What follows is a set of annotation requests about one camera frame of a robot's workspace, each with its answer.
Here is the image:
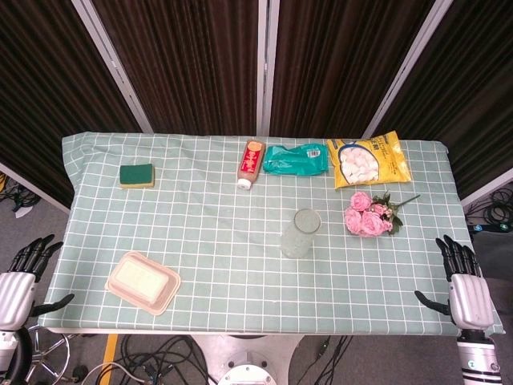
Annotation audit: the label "cream soap bar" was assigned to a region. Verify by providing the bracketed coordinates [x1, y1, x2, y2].
[114, 256, 169, 305]

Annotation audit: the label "pink artificial flower bouquet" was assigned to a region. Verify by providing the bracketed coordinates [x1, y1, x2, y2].
[344, 191, 422, 238]

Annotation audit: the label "brown partition panel silver frame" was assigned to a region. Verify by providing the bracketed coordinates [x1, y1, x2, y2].
[91, 0, 269, 136]
[0, 0, 154, 214]
[267, 0, 437, 138]
[362, 0, 513, 205]

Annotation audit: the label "sauce bottle red label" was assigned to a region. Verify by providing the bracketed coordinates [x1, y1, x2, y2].
[236, 139, 267, 191]

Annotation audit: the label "green checked tablecloth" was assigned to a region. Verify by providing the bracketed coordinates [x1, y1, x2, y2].
[38, 132, 506, 337]

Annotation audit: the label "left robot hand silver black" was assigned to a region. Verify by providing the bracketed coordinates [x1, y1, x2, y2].
[0, 234, 75, 332]

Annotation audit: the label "clear glass vase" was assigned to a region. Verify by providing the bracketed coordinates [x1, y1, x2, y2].
[280, 208, 322, 259]

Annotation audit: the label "beige soap tray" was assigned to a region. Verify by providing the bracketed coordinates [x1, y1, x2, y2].
[104, 250, 182, 317]

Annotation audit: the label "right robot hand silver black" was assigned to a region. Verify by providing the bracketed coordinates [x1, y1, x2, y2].
[414, 235, 495, 332]

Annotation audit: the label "teal snack bag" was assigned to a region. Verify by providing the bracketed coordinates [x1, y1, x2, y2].
[262, 143, 330, 176]

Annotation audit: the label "chrome stool base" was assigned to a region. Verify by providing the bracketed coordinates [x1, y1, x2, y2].
[23, 324, 71, 385]

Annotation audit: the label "yellow bag white candies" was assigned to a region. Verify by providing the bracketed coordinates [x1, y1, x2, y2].
[325, 130, 413, 190]

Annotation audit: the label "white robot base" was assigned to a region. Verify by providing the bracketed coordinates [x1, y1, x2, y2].
[192, 334, 305, 385]

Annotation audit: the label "black floor cable bundle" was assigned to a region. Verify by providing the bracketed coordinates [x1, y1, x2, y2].
[0, 172, 40, 213]
[310, 335, 356, 385]
[463, 186, 513, 234]
[71, 334, 220, 385]

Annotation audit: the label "green yellow sponge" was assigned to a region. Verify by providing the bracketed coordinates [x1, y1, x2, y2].
[119, 163, 156, 190]

